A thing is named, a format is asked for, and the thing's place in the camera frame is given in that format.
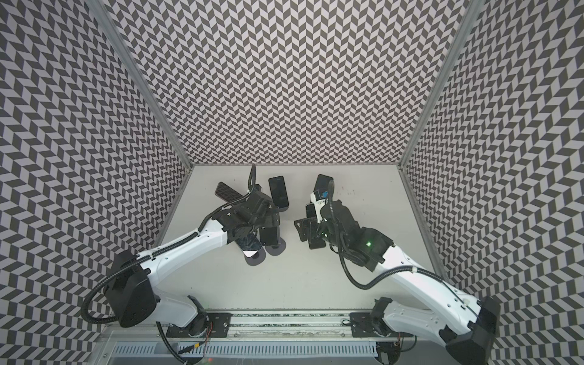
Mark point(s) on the grey stand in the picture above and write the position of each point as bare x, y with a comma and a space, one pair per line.
278, 249
257, 258

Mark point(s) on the white ventilation grille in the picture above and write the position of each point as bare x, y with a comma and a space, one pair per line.
254, 350

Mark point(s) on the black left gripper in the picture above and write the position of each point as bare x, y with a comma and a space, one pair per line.
270, 217

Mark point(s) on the purple phone stand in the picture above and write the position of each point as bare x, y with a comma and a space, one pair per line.
250, 246

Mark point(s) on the grey stand front right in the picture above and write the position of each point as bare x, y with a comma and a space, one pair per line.
278, 249

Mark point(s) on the grey stand front left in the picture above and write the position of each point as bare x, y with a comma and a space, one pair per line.
257, 258

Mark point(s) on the black phone stand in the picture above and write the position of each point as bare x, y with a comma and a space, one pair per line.
269, 236

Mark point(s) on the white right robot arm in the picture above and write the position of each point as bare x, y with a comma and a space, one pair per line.
463, 324

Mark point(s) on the black phone on black stand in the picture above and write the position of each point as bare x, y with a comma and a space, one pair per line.
310, 210

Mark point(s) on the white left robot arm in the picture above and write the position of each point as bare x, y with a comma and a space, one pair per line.
135, 297

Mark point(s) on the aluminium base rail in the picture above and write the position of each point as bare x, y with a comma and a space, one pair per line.
287, 325

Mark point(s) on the black phone back right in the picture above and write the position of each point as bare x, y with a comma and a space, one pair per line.
322, 182

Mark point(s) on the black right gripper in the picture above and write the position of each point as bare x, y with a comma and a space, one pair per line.
306, 223

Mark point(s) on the phone reflecting pattern far left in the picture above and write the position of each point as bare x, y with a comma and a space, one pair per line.
226, 193

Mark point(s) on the black phone back centre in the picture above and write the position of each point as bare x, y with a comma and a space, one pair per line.
279, 192

